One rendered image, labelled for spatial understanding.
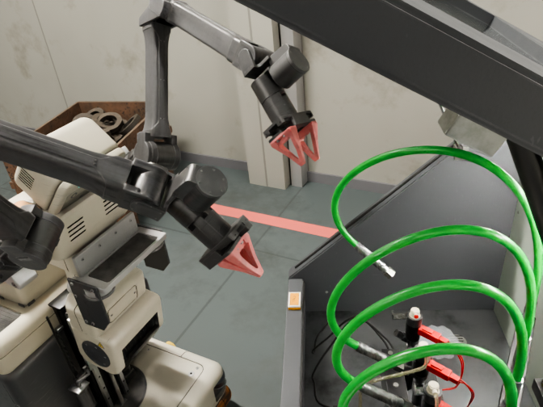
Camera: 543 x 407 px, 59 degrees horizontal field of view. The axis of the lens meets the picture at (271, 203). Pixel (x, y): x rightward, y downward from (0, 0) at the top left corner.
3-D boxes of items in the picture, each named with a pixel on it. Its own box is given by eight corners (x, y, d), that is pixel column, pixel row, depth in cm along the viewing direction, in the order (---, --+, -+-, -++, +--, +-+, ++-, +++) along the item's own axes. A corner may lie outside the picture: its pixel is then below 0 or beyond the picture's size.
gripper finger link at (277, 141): (328, 152, 97) (305, 113, 98) (307, 158, 92) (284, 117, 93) (307, 168, 102) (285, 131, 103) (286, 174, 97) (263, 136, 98)
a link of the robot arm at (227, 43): (181, 23, 131) (145, 12, 123) (187, 2, 129) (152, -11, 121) (277, 83, 106) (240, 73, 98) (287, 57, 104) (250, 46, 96)
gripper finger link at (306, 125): (334, 149, 99) (312, 111, 100) (314, 156, 94) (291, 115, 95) (313, 165, 104) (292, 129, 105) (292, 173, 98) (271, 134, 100)
